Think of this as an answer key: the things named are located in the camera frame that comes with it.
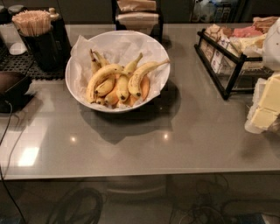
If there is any large curved yellow banana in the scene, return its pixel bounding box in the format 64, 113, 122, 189
86, 64, 128, 103

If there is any black wire condiment rack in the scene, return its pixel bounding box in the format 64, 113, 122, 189
194, 29, 273, 100

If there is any black cup of stirrers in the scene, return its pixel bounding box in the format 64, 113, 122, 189
12, 10, 62, 72

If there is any orange fruit right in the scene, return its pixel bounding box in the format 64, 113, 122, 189
125, 75, 150, 107

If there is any dark bottle with cork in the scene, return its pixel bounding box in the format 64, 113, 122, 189
49, 8, 71, 61

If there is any small inner yellow banana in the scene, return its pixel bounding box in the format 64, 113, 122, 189
94, 75, 116, 96

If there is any small yellow banana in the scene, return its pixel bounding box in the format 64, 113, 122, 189
94, 75, 116, 96
96, 88, 118, 106

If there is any black rubber mat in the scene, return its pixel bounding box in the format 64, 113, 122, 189
0, 45, 65, 81

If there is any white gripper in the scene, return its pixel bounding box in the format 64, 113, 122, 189
244, 73, 280, 134

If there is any black cable left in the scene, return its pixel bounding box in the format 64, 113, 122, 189
0, 100, 27, 224

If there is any long yellow banana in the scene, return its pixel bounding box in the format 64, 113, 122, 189
128, 59, 170, 99

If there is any middle yellow banana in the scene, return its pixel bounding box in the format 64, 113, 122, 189
116, 52, 143, 102

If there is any black napkin holder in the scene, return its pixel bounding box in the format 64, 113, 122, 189
111, 0, 164, 43

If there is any white round bowl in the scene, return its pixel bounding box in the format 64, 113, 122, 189
65, 30, 172, 114

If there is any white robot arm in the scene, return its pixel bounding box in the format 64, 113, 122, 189
244, 18, 280, 134

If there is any white lidded jar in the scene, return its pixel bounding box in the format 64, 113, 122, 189
0, 4, 28, 56

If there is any left back yellow banana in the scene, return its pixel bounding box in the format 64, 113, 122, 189
89, 49, 109, 74

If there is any black device at left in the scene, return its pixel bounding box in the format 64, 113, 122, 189
0, 71, 32, 113

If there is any bottom small yellow banana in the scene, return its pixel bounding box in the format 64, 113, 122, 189
96, 88, 118, 106

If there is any white paper bowl liner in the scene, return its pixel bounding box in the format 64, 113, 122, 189
70, 30, 171, 110

